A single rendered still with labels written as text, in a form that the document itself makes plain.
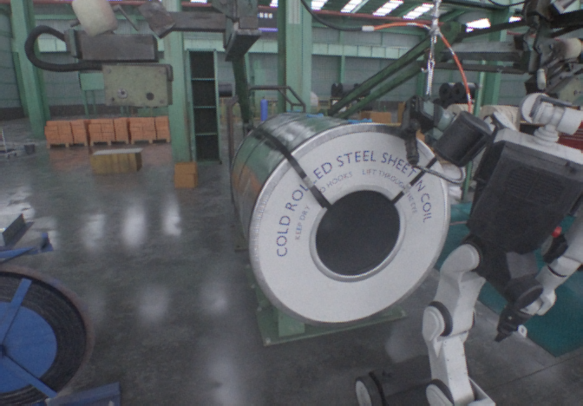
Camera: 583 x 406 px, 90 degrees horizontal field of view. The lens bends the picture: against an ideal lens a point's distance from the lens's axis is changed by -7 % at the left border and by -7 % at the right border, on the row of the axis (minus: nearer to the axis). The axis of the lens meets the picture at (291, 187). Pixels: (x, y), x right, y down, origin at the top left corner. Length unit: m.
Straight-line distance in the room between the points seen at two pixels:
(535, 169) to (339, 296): 1.26
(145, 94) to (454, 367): 1.55
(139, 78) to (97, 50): 0.15
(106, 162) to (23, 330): 6.11
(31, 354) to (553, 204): 1.76
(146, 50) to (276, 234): 0.98
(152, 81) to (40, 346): 1.07
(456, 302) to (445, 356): 0.27
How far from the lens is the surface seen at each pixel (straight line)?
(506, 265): 1.17
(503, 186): 0.97
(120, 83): 1.09
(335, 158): 1.54
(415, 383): 1.81
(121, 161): 7.34
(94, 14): 1.12
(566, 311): 3.10
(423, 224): 1.94
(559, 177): 0.96
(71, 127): 12.78
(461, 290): 1.36
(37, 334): 1.52
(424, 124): 1.64
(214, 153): 7.79
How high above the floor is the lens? 1.48
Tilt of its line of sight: 16 degrees down
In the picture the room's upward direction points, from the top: straight up
